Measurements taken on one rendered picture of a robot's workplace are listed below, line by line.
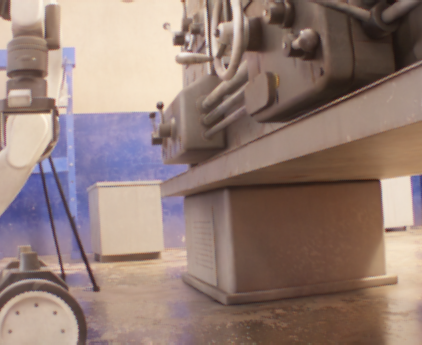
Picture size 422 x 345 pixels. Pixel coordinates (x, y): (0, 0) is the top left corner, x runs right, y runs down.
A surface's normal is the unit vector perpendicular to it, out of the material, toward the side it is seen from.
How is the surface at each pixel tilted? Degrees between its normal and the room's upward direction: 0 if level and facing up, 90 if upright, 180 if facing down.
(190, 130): 90
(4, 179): 112
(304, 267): 90
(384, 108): 90
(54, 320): 90
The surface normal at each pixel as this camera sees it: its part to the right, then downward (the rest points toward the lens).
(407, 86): -0.97, 0.04
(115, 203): 0.34, -0.07
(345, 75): 0.23, 0.55
